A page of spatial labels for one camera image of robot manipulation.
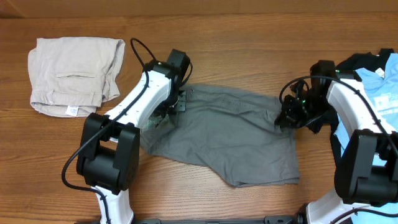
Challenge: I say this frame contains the grey shorts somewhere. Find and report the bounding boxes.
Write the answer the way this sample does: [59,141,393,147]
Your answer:
[141,85,300,187]

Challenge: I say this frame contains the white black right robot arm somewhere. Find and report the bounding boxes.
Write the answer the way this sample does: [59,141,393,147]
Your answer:
[275,70,397,223]

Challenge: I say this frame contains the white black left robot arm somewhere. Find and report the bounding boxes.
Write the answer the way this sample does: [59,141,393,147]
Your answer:
[74,53,192,223]

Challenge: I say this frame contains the black t-shirt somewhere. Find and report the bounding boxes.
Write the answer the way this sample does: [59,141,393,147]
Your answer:
[312,49,394,163]

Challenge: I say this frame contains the light blue t-shirt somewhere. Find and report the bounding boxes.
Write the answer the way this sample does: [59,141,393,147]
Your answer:
[337,52,397,224]

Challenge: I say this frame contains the folded beige shorts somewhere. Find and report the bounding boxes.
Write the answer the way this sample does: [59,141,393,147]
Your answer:
[28,37,126,118]

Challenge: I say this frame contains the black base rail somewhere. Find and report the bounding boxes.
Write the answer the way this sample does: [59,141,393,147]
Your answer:
[74,215,312,224]

